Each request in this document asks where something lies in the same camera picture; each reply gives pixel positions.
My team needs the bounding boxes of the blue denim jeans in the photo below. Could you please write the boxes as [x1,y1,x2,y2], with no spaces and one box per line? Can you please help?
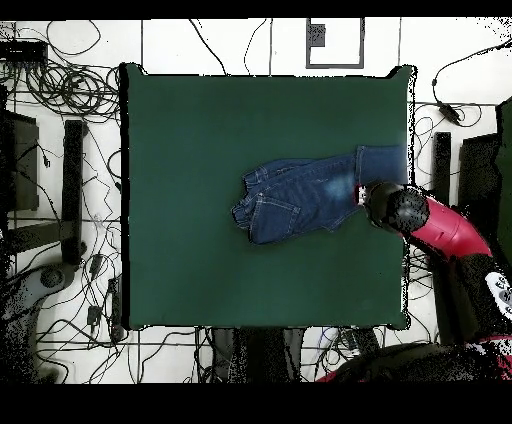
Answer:
[230,144,410,245]

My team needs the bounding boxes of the black flat box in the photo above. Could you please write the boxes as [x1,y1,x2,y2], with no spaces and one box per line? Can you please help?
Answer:
[0,39,49,63]

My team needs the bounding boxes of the black stand leg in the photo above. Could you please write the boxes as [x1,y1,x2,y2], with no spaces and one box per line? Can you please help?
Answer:
[5,119,88,266]
[433,131,453,205]

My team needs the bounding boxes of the black power adapter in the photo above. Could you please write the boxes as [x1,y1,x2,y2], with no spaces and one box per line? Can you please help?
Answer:
[437,101,463,126]

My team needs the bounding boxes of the black square case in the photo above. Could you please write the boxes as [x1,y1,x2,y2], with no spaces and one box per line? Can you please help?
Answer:
[458,134,501,241]
[0,110,41,213]

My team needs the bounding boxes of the dark green table cloth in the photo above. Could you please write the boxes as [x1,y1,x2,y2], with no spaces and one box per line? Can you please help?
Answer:
[119,62,417,331]

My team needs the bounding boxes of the slim black power strip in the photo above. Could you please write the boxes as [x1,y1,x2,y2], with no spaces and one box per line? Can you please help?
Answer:
[107,275,126,341]

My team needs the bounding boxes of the grey chair base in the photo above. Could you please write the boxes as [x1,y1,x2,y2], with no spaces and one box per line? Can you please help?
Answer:
[0,261,79,383]

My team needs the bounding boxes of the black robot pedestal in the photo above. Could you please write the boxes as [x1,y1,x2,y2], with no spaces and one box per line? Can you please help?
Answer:
[211,327,305,383]

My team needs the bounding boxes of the coiled black cable bundle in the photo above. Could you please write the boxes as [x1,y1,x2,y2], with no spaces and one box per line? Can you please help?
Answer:
[23,59,121,121]

